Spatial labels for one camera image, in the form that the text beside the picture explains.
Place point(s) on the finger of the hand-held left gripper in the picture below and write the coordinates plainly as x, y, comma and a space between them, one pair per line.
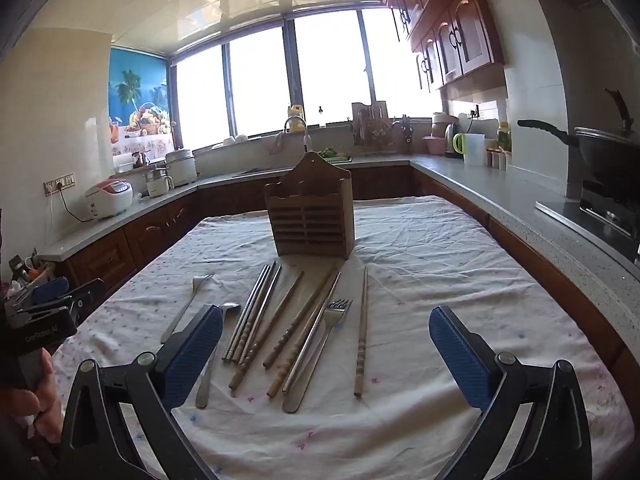
89, 296
50, 289

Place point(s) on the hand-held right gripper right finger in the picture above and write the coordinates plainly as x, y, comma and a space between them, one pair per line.
457, 355

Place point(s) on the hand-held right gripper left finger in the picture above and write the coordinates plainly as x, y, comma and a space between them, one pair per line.
197, 355

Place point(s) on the steel spoon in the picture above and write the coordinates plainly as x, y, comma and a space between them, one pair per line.
216, 355

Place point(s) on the small steel fork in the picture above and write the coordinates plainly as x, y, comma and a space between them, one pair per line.
189, 307

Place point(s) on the wooden chopstick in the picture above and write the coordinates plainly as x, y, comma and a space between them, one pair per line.
295, 355
362, 330
272, 327
300, 315

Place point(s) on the large steel fork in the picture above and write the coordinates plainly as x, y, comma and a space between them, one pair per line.
312, 365

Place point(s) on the wooden utensil holder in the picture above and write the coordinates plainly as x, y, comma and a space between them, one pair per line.
310, 210

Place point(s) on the person's left hand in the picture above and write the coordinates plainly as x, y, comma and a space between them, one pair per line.
22, 402

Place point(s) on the white floral tablecloth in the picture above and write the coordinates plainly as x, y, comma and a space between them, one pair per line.
430, 270

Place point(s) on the white red rice cooker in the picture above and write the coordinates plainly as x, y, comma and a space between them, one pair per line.
107, 197

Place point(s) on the small white electric pot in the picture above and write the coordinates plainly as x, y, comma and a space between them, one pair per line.
159, 185

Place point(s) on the grey kitchen countertop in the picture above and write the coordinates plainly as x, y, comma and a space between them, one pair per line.
510, 195

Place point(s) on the white seasoning jars set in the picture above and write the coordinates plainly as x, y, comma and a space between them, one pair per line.
498, 160

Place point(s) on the black gas stove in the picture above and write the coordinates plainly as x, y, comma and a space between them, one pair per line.
600, 212

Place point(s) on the pink basin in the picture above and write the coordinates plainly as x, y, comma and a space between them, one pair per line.
434, 145

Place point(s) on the steel electric kettle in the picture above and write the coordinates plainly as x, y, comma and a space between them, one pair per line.
451, 142

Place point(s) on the white bowls on sill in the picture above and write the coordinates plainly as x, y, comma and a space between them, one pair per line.
235, 139

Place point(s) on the green label bottle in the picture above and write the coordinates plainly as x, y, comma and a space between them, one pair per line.
504, 135

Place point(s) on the knife and scissors holder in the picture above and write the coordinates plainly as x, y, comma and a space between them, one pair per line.
406, 132

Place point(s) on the beige lidded pot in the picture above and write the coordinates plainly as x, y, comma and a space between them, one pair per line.
442, 122

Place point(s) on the green drain basket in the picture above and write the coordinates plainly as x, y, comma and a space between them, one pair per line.
334, 156

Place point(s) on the dish rack with cutting board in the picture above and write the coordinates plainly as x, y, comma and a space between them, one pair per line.
370, 127

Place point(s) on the black wok with lid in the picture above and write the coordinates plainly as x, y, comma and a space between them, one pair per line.
607, 155

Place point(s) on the steel kitchen faucet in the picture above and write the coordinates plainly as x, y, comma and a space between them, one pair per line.
296, 121

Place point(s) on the yellow bottle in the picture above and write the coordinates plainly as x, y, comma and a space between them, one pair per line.
296, 115

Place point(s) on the large kitchen window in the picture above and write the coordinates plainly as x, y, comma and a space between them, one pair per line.
260, 85

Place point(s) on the wooden upper cabinets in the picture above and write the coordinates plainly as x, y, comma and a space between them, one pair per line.
460, 35

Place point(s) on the wall power outlet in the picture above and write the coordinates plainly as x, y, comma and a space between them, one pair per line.
59, 184

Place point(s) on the palm tree wall poster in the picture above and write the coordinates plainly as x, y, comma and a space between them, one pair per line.
137, 100

